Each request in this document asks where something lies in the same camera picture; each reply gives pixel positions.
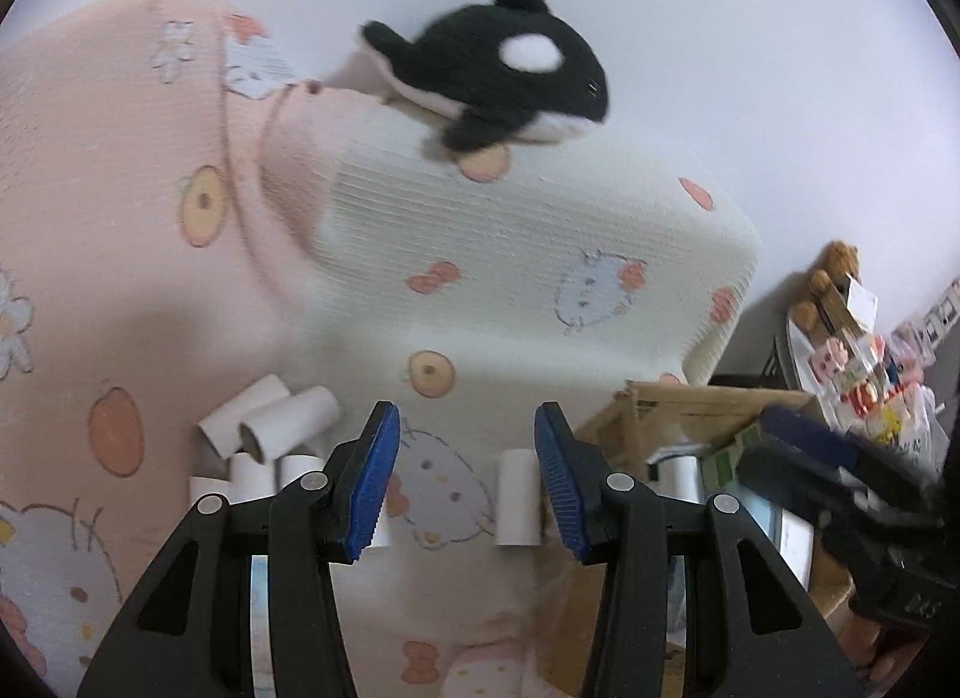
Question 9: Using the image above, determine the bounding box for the clear plastic bag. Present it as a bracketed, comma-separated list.
[885, 383, 947, 478]

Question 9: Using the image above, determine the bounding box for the wall photo strip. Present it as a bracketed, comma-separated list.
[898, 278, 960, 363]

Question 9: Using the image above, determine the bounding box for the black white orca plush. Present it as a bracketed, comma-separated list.
[358, 0, 612, 160]

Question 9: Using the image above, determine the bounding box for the cream printed pillow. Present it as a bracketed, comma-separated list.
[259, 86, 760, 388]

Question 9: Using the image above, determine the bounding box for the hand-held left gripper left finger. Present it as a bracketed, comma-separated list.
[75, 400, 401, 698]

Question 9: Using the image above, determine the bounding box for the white paper packet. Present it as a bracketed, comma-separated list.
[840, 274, 878, 331]

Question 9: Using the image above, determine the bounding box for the white side table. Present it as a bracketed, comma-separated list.
[757, 308, 960, 459]

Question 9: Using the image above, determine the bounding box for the single white cardboard tube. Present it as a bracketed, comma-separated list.
[496, 448, 542, 546]
[658, 456, 704, 505]

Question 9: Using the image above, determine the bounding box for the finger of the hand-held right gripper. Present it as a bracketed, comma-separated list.
[739, 443, 871, 519]
[759, 405, 942, 500]

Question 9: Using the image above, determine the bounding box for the person's right hand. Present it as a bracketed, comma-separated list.
[855, 615, 901, 676]

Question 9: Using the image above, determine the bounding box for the green white printed carton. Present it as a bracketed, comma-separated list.
[701, 428, 762, 490]

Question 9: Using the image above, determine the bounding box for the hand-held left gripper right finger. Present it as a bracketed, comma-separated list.
[534, 402, 863, 698]

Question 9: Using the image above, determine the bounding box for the brown teddy bear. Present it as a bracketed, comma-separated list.
[795, 240, 863, 331]

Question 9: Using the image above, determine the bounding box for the brown cardboard box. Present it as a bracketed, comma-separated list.
[574, 379, 856, 698]

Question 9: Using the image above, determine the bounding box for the pile of white paper tubes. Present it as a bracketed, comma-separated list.
[187, 374, 391, 549]

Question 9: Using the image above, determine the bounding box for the pink printed pillow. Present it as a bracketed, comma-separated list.
[0, 0, 323, 384]

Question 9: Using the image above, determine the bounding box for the red white toy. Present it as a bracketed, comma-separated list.
[847, 379, 887, 415]

